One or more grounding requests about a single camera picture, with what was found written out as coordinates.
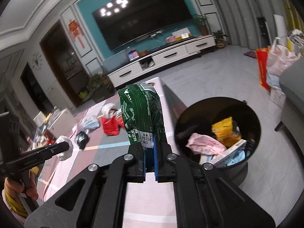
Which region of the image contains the green snack bag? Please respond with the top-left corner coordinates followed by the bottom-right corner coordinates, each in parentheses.
top-left (117, 83), bottom-right (167, 152)

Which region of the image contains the red cigarette box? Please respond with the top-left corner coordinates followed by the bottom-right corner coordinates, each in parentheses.
top-left (101, 116), bottom-right (124, 136)

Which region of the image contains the dark grey bag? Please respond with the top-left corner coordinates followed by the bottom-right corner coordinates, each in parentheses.
top-left (74, 131), bottom-right (89, 150)

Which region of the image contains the clear blue printed bag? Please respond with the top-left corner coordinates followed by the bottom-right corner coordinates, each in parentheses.
top-left (82, 118), bottom-right (100, 132)

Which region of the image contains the yellow snack bag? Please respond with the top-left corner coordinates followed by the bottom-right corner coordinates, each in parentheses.
top-left (211, 117), bottom-right (242, 148)

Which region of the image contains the black round trash bin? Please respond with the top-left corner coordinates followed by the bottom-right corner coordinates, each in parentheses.
top-left (174, 97), bottom-right (261, 185)

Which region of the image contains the person left hand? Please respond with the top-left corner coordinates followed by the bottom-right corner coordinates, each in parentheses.
top-left (4, 172), bottom-right (39, 203)

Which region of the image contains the striped patchwork table cloth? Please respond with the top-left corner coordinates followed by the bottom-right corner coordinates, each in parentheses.
top-left (38, 77), bottom-right (186, 227)

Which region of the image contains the white storage box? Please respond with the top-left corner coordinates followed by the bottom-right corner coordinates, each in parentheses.
top-left (47, 109), bottom-right (77, 139)

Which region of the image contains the green plants left shelf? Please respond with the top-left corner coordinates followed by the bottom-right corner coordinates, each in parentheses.
top-left (88, 73), bottom-right (115, 99)

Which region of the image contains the white tv cabinet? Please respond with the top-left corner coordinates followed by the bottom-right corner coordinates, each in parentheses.
top-left (108, 35), bottom-right (216, 88)

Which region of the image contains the small potted floor plant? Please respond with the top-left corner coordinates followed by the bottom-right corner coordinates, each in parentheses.
top-left (212, 29), bottom-right (228, 49)

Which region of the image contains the red chinese knot decoration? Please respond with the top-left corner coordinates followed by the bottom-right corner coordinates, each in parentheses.
top-left (68, 20), bottom-right (85, 48)

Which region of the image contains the potted plant by curtain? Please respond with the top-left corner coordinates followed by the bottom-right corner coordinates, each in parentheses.
top-left (193, 14), bottom-right (209, 36)

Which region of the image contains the red paper shopping bag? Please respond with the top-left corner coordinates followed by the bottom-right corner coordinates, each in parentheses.
top-left (255, 47), bottom-right (271, 91)

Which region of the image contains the grey sofa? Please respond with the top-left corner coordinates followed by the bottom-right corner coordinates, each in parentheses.
top-left (275, 58), bottom-right (303, 155)

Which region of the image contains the large black television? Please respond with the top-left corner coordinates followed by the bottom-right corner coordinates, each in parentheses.
top-left (92, 0), bottom-right (192, 50)

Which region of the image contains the white pink plastic bag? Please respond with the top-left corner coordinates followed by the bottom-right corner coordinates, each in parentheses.
top-left (266, 37), bottom-right (301, 88)

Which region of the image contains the black upright vacuum cleaner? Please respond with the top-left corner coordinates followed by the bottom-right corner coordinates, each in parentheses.
top-left (253, 0), bottom-right (271, 47)

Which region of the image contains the grey curtain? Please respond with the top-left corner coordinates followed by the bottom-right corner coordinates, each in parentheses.
top-left (213, 0), bottom-right (287, 50)

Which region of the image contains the black wall clock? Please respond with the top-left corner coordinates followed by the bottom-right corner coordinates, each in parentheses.
top-left (32, 52), bottom-right (42, 71)

